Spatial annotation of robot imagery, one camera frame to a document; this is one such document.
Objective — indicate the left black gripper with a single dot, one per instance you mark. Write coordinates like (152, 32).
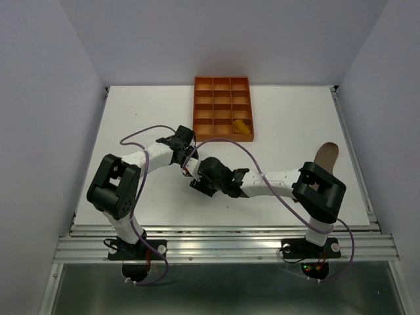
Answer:
(191, 150)

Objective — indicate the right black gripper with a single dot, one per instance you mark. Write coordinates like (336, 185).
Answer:
(203, 186)

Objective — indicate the mustard yellow sock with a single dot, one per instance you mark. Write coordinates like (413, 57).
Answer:
(240, 128)

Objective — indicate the taupe maroon-cuffed sock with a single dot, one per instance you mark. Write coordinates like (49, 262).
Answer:
(326, 156)

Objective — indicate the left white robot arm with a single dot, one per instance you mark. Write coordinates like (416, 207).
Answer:
(118, 181)

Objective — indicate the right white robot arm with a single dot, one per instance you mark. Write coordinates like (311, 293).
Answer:
(319, 192)

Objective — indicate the orange compartment tray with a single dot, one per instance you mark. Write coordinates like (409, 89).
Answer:
(218, 101)

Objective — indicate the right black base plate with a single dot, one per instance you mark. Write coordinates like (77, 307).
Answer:
(299, 248)

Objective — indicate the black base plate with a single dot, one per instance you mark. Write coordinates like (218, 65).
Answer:
(299, 248)
(118, 250)

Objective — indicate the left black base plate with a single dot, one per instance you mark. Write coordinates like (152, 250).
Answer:
(118, 250)

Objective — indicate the aluminium rail frame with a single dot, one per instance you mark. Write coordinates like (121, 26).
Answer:
(234, 270)

